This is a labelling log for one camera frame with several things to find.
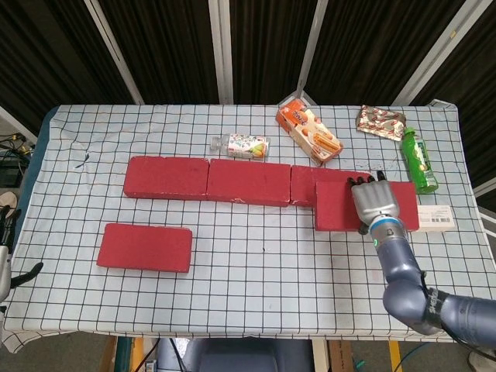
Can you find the clear bottle with colourful label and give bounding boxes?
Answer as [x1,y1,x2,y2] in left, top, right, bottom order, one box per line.
[210,133,270,161]

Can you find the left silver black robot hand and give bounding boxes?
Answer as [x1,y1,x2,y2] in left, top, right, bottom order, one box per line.
[0,207,44,303]

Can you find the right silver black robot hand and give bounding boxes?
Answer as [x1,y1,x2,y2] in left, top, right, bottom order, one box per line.
[346,170,400,236]

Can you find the green drink bottle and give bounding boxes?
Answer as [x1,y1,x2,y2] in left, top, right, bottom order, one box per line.
[400,126,439,195]

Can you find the white black checkered tablecloth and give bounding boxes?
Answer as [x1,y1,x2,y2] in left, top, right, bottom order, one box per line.
[0,102,495,354]

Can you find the orange snack box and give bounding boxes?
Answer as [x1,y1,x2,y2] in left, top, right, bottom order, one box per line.
[275,98,345,167]

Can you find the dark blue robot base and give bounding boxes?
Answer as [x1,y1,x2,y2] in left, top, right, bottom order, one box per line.
[157,337,313,372]

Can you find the silver foil snack bag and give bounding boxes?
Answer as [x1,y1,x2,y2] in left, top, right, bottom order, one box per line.
[355,105,408,142]

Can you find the beige shoe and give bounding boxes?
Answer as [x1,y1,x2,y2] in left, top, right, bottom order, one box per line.
[0,191,19,212]

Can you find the small white cardboard box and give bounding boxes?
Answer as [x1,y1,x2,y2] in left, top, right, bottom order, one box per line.
[416,205,456,233]

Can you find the black pleated curtain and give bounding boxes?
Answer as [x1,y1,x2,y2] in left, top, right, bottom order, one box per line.
[0,0,496,187]

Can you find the black equipment box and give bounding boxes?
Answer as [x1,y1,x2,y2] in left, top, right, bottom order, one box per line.
[0,150,29,189]

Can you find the white metal frame post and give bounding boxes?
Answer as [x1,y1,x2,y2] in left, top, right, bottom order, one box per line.
[208,0,235,105]
[296,0,330,104]
[390,0,481,106]
[83,0,145,105]

